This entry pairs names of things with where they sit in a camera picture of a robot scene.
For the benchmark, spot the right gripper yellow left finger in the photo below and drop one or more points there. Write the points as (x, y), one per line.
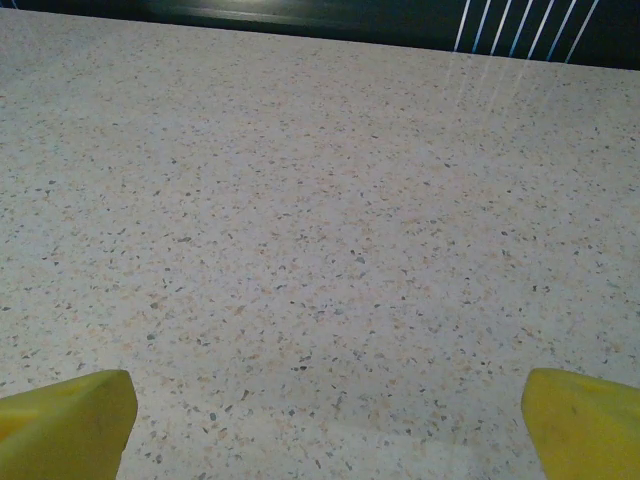
(65, 425)

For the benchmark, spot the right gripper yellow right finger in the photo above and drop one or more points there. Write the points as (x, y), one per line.
(585, 430)

